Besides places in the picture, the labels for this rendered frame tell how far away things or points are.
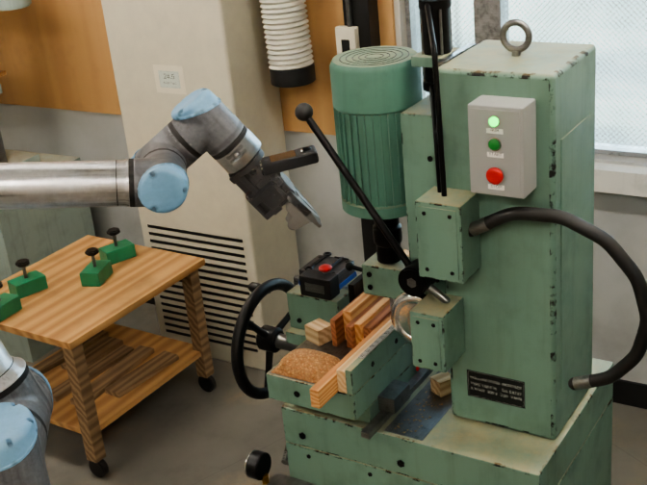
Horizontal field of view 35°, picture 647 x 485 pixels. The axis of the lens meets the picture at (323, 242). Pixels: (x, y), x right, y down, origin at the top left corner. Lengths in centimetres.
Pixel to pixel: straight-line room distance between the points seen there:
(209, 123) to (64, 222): 235
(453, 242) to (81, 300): 187
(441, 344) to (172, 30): 193
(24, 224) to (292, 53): 132
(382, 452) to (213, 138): 71
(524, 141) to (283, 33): 181
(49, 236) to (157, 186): 239
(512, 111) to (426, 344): 49
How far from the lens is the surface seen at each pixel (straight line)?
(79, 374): 331
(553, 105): 177
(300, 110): 195
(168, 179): 189
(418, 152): 195
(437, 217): 183
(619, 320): 352
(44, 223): 423
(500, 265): 192
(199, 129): 201
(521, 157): 175
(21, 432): 210
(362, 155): 200
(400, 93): 196
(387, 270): 214
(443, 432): 209
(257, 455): 227
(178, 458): 354
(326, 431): 218
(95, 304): 343
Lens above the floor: 199
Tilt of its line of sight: 24 degrees down
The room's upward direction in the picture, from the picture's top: 6 degrees counter-clockwise
